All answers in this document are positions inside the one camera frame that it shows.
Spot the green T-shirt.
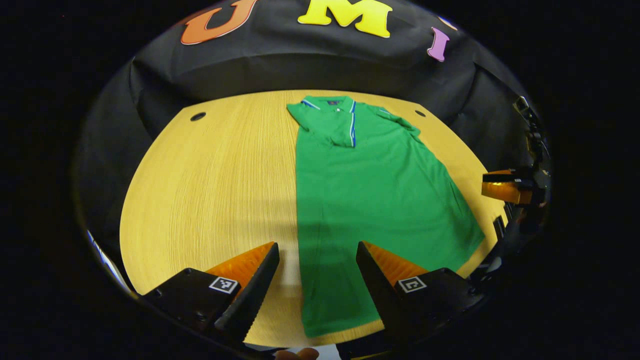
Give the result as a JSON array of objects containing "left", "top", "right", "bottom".
[{"left": 286, "top": 95, "right": 487, "bottom": 339}]

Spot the black backdrop cloth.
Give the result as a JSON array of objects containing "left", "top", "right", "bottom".
[{"left": 75, "top": 0, "right": 548, "bottom": 293}]

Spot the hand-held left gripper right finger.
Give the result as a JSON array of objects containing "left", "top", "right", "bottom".
[{"left": 356, "top": 240, "right": 486, "bottom": 346}]

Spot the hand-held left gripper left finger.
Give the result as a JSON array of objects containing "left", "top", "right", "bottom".
[{"left": 140, "top": 241, "right": 281, "bottom": 346}]

